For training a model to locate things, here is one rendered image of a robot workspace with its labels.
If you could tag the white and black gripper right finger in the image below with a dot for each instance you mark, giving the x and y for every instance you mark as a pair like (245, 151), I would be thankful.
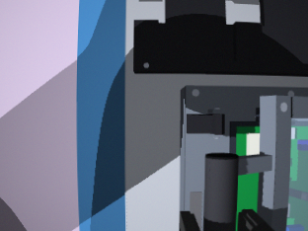
(249, 220)

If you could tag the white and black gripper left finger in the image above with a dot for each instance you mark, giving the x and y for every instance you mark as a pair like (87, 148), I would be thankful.
(188, 222)

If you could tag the green circuit board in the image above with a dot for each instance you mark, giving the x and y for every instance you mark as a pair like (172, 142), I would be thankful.
(247, 143)

